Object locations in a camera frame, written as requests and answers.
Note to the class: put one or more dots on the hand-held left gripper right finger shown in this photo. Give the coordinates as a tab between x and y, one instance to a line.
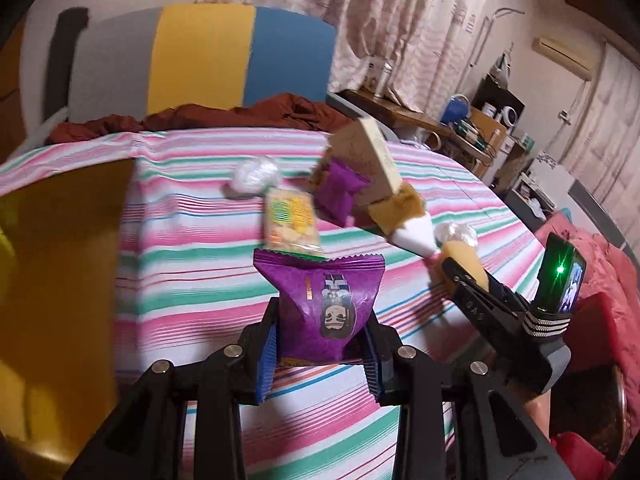
374	365

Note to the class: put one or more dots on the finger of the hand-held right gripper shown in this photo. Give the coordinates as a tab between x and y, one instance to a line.
507	294
480	310

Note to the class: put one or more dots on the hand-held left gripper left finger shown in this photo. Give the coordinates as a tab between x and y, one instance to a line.
265	360

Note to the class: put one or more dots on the purple snack packet cartoon face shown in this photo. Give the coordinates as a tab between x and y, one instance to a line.
325	305

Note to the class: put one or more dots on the white cone packet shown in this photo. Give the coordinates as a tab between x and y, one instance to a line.
415	237

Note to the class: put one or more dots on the yellow-green cracker packet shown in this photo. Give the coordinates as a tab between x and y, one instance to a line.
290	220

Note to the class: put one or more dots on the beige carton box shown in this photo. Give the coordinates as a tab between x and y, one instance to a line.
365	160

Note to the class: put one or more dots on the golden box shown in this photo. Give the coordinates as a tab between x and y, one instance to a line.
60	285

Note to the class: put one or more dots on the person's right forearm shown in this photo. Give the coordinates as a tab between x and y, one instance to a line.
535	412

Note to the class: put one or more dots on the clear wrapped white ball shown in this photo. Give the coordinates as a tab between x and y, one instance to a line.
457	234
252	175

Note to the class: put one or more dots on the dark round tray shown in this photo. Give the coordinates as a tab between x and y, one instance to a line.
595	410

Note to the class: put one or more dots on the red blanket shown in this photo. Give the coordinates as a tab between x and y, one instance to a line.
610	280

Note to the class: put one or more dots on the striped bedsheet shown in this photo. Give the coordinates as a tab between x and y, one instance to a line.
200	260

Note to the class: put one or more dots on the white cabinet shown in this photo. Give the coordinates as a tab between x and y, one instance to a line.
575	190

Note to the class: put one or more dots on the small purple snack packet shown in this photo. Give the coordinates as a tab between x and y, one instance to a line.
340	190

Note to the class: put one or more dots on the blue kettle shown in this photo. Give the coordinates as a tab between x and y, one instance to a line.
455	109

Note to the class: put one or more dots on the pale window curtain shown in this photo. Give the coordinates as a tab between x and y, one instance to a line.
605	125

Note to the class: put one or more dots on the black shelf unit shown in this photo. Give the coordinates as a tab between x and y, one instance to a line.
492	92

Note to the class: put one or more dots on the wooden desk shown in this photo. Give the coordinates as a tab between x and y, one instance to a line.
400	115

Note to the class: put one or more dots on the brown blanket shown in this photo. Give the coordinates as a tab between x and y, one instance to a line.
200	117

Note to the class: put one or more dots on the white container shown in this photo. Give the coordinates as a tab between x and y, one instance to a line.
379	77

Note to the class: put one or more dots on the grey yellow blue headboard cushion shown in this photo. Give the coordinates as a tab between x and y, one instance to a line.
200	55

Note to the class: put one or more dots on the pink patterned curtain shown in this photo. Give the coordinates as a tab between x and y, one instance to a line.
360	15

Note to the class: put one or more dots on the black cushion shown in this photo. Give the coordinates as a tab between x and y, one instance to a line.
62	60

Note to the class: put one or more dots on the wooden wardrobe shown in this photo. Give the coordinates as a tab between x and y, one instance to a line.
11	90

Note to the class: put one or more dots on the wall air conditioner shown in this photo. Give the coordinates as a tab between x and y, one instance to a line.
562	55

